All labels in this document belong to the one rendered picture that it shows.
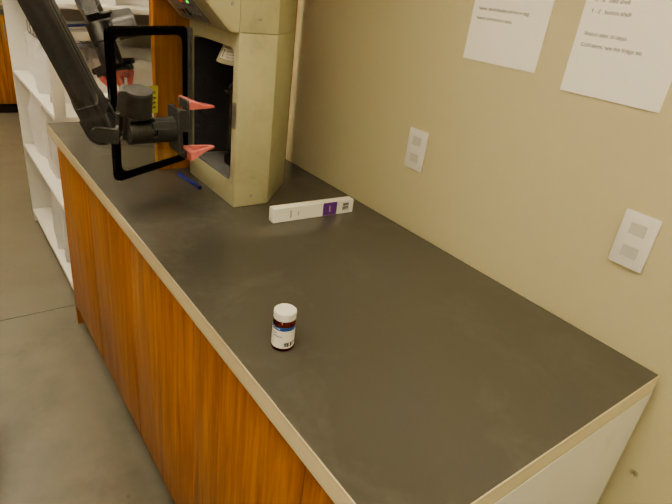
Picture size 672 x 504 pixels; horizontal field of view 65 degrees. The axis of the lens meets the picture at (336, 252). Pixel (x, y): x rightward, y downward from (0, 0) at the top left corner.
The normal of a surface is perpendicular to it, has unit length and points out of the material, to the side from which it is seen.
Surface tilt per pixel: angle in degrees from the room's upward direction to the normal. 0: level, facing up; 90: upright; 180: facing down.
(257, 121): 90
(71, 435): 0
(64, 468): 0
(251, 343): 0
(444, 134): 90
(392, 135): 90
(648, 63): 90
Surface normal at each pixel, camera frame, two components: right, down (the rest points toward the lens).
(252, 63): 0.58, 0.42
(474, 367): 0.12, -0.89
